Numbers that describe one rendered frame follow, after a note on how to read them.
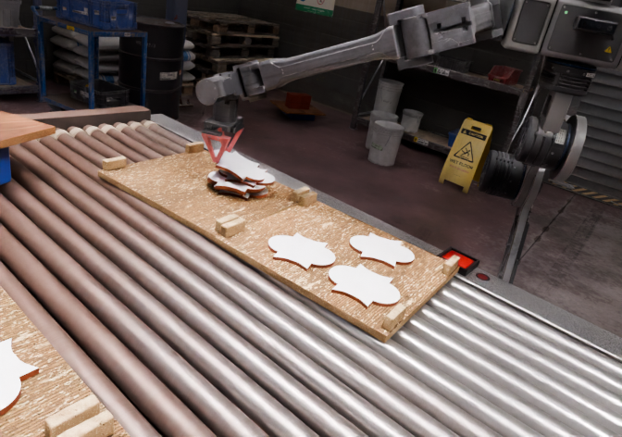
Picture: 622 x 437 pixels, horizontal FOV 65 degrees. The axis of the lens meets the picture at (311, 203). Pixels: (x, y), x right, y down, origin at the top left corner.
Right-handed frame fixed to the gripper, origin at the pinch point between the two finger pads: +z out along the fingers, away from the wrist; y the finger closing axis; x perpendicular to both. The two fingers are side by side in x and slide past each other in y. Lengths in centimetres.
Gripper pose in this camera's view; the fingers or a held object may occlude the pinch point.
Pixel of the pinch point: (221, 155)
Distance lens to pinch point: 125.1
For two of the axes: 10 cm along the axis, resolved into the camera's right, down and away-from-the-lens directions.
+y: -2.0, 3.7, -9.1
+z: -1.6, 9.0, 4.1
